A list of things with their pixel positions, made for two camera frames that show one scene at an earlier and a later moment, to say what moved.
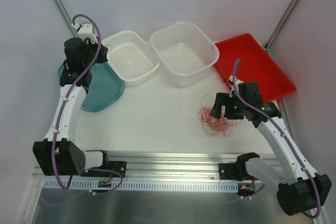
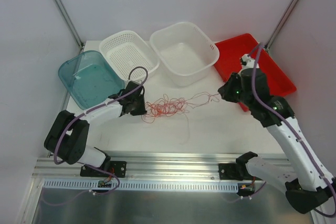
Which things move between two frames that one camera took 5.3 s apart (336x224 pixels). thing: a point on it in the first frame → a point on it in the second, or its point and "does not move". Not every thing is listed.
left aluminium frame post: [59, 3] does not move
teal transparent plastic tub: [105, 86] does not move
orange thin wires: [213, 125] → [166, 106]
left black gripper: [97, 51] → [137, 102]
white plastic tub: [187, 53] does not move
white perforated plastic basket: [128, 53] does not move
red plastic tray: [256, 65] does not move
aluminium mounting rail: [174, 165] does not move
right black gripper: [219, 105] → [227, 92]
